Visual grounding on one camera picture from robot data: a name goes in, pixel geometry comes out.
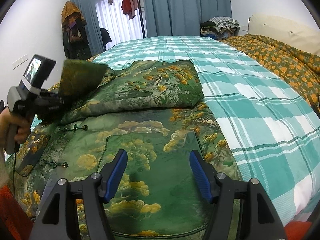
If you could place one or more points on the cream padded headboard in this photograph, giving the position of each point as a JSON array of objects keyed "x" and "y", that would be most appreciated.
[{"x": 285, "y": 30}]

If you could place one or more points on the camera mounted on gripper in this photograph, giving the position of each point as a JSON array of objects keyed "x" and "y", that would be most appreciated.
[{"x": 37, "y": 71}]

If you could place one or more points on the pile of clothes by bed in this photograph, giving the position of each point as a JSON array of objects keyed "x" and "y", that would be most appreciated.
[{"x": 220, "y": 28}]

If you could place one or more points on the blue curtain panel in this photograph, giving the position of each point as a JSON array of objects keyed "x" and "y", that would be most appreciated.
[
  {"x": 182, "y": 17},
  {"x": 88, "y": 10}
]

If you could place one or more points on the blue curtain right panel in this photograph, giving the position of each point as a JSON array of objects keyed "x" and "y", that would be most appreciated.
[{"x": 182, "y": 17}]

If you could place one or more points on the green landscape print jacket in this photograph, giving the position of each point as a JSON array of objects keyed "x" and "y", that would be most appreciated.
[{"x": 154, "y": 111}]

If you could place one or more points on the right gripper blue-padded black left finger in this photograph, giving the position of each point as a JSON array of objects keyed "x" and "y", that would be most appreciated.
[{"x": 58, "y": 218}]

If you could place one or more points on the red garment hanging outside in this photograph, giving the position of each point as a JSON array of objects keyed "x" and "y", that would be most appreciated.
[{"x": 129, "y": 8}]

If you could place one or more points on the orange floral green quilt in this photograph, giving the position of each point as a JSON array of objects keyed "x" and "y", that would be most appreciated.
[{"x": 298, "y": 68}]

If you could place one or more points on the white wall switch panel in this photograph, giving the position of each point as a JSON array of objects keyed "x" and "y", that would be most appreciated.
[{"x": 20, "y": 61}]

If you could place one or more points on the coats hanging on rack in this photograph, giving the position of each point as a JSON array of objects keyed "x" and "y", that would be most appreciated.
[{"x": 75, "y": 42}]

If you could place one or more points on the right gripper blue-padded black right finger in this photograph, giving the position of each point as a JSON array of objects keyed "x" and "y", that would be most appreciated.
[{"x": 258, "y": 218}]

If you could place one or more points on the dark garment by window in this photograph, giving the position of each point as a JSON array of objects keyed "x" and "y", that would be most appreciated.
[{"x": 105, "y": 37}]

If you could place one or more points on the blue curtain left panel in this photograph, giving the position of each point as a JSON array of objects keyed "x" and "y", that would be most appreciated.
[{"x": 88, "y": 10}]

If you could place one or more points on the teal white plaid blanket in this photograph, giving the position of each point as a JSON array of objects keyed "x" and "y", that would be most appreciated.
[{"x": 272, "y": 132}]

